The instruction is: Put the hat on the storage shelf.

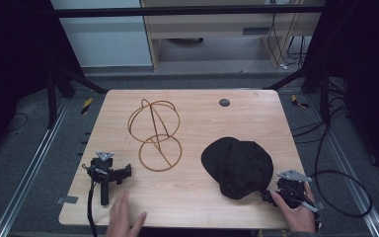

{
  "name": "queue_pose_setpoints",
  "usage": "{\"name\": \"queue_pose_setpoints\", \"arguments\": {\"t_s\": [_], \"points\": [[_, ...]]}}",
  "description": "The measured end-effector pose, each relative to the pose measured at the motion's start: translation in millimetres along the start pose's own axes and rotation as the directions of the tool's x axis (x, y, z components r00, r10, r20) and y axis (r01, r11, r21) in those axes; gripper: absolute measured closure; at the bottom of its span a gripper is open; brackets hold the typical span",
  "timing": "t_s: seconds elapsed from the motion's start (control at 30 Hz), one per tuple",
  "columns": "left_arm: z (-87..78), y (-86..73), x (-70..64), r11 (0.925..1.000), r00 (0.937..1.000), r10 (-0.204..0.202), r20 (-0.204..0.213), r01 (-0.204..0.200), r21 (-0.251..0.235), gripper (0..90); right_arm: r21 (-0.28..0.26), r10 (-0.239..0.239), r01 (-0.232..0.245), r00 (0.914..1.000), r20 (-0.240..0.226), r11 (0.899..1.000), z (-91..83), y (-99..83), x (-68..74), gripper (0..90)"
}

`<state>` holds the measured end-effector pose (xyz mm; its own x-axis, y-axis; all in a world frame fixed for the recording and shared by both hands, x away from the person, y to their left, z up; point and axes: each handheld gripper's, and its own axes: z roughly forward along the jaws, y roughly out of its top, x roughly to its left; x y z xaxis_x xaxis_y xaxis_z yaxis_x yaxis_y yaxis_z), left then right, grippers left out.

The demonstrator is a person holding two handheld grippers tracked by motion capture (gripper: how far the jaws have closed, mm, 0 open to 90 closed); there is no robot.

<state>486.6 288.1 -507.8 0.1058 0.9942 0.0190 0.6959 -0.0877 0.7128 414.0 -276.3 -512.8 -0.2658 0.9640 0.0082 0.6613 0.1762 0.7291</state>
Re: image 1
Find thin black floor cable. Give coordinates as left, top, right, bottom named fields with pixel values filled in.
left=4, top=112, right=30, bottom=134

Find black metal stand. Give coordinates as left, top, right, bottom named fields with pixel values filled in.
left=263, top=63, right=332, bottom=125
left=44, top=64, right=109, bottom=130

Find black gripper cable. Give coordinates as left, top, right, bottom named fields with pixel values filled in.
left=309, top=121, right=374, bottom=219
left=86, top=180, right=100, bottom=237

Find hanging black desk cables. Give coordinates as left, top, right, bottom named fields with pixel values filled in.
left=265, top=0, right=308, bottom=71

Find aluminium floor rail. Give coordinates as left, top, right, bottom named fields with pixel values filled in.
left=307, top=94, right=379, bottom=237
left=0, top=98, right=71, bottom=237

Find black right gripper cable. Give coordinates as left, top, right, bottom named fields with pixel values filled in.
left=309, top=121, right=374, bottom=219

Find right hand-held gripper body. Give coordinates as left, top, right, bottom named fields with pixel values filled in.
left=274, top=169, right=320, bottom=213

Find black baseball cap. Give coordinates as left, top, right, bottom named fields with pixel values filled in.
left=200, top=136, right=274, bottom=200

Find grey tape piece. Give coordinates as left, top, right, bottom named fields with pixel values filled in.
left=55, top=195, right=80, bottom=205

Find white cabinet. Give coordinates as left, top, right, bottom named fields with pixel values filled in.
left=49, top=0, right=154, bottom=69

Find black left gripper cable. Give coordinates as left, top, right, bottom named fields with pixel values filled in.
left=86, top=180, right=100, bottom=237

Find black yellow striped tape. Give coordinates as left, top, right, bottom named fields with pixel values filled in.
left=80, top=96, right=94, bottom=116
left=290, top=94, right=311, bottom=110

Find person's right hand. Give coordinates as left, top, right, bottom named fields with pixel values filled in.
left=269, top=181, right=318, bottom=234

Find black horizontal frame bar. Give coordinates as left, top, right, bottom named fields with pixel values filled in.
left=52, top=4, right=326, bottom=19

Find brown wire hat stand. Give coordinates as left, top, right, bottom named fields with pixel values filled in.
left=126, top=98, right=184, bottom=173

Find person's left hand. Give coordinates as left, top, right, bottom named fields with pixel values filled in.
left=105, top=191, right=148, bottom=237

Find black floor cables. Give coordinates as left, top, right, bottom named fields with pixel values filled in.
left=290, top=78, right=354, bottom=145

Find dark curtain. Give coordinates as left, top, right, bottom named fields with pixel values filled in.
left=303, top=0, right=379, bottom=184
left=0, top=0, right=87, bottom=166

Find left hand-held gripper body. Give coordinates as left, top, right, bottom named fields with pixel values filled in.
left=82, top=150, right=119, bottom=206

